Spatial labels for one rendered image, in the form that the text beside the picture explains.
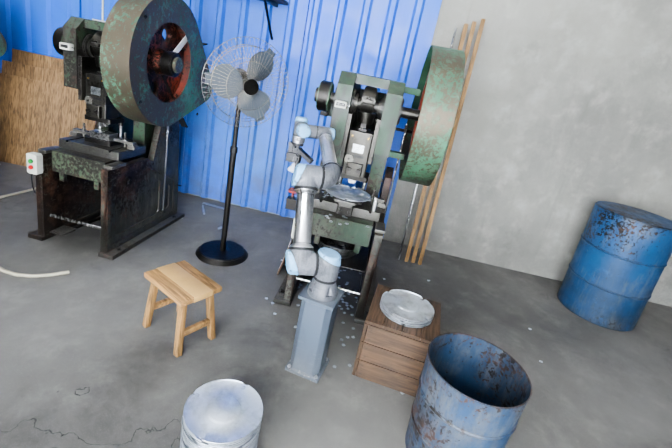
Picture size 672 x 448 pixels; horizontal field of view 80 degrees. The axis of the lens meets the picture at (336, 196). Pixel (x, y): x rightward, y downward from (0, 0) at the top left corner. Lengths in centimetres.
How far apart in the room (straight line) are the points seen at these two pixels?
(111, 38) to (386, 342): 220
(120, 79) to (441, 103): 178
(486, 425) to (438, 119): 137
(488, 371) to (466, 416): 40
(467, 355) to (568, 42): 273
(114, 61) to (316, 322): 180
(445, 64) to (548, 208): 221
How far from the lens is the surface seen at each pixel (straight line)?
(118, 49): 264
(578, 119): 403
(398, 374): 228
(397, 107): 243
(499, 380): 211
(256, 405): 178
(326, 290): 198
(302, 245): 190
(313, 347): 214
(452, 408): 178
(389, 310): 219
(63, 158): 323
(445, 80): 223
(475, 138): 381
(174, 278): 229
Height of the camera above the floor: 153
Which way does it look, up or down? 18 degrees down
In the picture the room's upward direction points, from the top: 11 degrees clockwise
